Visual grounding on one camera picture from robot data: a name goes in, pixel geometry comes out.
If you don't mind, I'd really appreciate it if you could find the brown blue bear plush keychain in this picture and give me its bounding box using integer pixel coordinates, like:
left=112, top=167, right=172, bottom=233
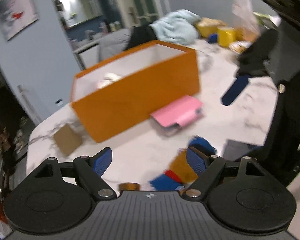
left=149, top=136, right=217, bottom=191

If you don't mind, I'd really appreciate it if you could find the grey box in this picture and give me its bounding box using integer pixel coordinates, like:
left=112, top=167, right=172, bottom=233
left=223, top=139, right=260, bottom=161

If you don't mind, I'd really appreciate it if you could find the small brown cardboard piece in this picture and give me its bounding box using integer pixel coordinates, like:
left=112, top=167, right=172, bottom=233
left=53, top=124, right=83, bottom=156

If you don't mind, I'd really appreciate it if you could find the pink wallet case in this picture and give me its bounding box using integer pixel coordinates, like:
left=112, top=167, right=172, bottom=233
left=150, top=95, right=203, bottom=134

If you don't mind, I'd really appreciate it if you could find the yellow mug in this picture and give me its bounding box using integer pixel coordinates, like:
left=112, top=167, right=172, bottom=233
left=217, top=26, right=237, bottom=48

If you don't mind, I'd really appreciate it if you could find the yellow bowl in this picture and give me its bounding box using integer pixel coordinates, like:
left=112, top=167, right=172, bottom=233
left=195, top=17, right=227, bottom=38

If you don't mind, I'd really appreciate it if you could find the orange cardboard box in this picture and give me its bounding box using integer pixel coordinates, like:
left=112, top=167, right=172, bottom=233
left=71, top=40, right=200, bottom=143

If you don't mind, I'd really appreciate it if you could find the broom with dustpan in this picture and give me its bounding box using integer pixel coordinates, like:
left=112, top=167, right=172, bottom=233
left=17, top=85, right=42, bottom=125

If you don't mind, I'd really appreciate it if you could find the light blue towel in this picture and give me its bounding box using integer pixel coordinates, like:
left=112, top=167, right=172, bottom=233
left=149, top=9, right=201, bottom=46

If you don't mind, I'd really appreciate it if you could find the white crochet bunny plush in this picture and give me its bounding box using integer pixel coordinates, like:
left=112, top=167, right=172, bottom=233
left=95, top=73, right=121, bottom=89

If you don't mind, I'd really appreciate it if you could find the white cabinet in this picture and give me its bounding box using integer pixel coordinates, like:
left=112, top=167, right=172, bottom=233
left=73, top=41, right=99, bottom=70

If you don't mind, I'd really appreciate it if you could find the black garment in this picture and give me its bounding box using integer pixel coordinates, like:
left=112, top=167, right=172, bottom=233
left=125, top=24, right=157, bottom=51

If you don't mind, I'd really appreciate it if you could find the grey puffer jacket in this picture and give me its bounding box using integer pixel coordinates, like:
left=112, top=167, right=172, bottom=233
left=98, top=28, right=132, bottom=62

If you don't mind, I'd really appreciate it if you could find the framed wall picture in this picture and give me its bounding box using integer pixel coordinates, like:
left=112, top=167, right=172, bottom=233
left=0, top=0, right=39, bottom=41

